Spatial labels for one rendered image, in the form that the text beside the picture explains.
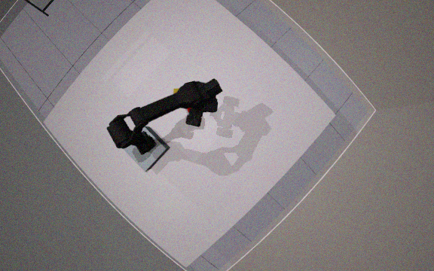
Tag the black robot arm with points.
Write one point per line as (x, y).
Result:
(191, 94)

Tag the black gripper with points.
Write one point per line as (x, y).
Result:
(195, 116)

